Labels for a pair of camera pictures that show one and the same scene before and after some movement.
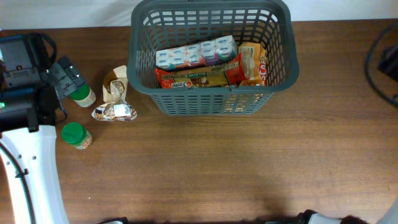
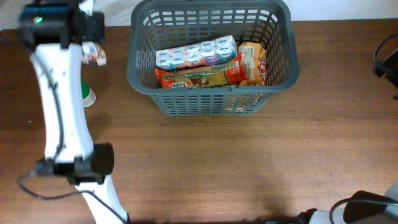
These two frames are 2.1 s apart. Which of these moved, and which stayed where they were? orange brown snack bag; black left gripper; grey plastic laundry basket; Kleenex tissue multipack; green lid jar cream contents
Moved: black left gripper
Stayed: Kleenex tissue multipack; orange brown snack bag; green lid jar cream contents; grey plastic laundry basket
